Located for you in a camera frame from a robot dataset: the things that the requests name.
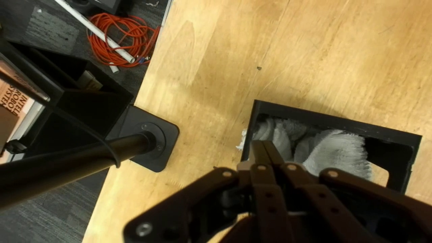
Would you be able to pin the white towel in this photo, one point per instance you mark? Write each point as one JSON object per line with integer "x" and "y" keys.
{"x": 332, "y": 152}

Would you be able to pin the orange paperback book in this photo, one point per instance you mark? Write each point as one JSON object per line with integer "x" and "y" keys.
{"x": 13, "y": 102}

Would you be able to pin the white plastic pipe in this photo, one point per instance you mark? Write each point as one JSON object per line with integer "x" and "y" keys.
{"x": 98, "y": 31}

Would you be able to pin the black pole with base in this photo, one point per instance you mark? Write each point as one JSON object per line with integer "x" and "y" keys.
{"x": 89, "y": 155}

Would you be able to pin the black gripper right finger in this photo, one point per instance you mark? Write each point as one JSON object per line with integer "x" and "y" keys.
{"x": 341, "y": 206}

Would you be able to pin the black perforated basket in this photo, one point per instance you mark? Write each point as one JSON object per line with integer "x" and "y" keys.
{"x": 395, "y": 148}

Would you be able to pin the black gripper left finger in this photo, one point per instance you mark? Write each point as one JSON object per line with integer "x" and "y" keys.
{"x": 202, "y": 206}

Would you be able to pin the black open bin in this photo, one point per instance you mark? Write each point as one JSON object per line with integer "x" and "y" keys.
{"x": 85, "y": 112}

